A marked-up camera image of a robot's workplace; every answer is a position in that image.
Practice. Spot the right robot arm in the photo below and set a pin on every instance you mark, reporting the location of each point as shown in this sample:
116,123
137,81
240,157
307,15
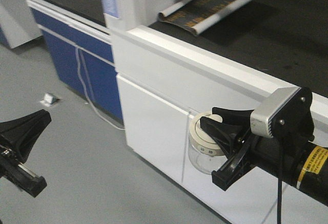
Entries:
296,151

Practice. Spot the white floor socket box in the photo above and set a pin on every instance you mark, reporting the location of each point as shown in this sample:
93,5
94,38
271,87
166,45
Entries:
49,100

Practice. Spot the blue lab cabinet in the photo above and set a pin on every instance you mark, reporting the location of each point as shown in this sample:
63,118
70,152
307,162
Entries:
77,40

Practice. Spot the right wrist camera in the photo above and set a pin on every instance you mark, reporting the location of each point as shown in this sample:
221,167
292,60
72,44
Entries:
285,112

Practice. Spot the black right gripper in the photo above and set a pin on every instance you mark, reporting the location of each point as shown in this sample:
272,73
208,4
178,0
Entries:
224,134

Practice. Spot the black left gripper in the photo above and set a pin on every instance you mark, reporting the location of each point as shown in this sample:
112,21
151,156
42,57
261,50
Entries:
18,137

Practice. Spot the rolled dark poster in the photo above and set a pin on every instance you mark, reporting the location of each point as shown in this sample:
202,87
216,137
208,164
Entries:
197,16

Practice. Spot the glass jar with white lid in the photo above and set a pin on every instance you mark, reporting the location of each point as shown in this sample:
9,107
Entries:
203,152

